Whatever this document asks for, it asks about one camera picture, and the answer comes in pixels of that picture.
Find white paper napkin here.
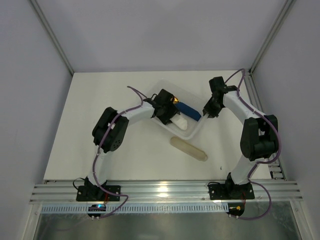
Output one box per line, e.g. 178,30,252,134
170,114,188,131

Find white plastic basket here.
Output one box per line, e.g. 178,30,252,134
146,79,207,140

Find oval wooden cutlery tray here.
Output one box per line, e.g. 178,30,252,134
170,136,208,162

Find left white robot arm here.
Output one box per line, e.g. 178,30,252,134
76,86,180,202

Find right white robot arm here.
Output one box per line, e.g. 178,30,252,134
203,76,280,201

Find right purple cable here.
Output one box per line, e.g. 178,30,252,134
224,68,282,221

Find right aluminium side rail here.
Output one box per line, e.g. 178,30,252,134
243,70,287,181

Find white slotted cable duct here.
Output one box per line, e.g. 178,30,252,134
40,202,229,215

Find right aluminium frame post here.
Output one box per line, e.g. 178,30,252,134
248,0,297,76

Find aluminium frame post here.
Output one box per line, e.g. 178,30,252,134
27,0,75,76
248,0,297,76

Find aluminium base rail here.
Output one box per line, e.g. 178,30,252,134
29,179,303,204

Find left aluminium frame post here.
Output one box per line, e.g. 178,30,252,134
27,0,75,76

